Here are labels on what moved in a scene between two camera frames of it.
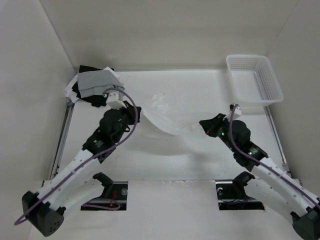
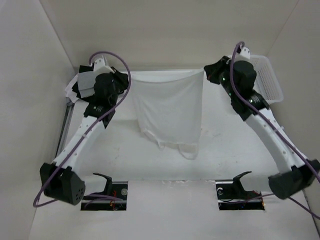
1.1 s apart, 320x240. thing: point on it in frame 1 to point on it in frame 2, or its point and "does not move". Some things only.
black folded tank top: (95, 100) does not move
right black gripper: (210, 126) to (213, 70)
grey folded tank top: (96, 83) does not move
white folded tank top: (71, 95) does not move
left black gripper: (131, 110) to (122, 77)
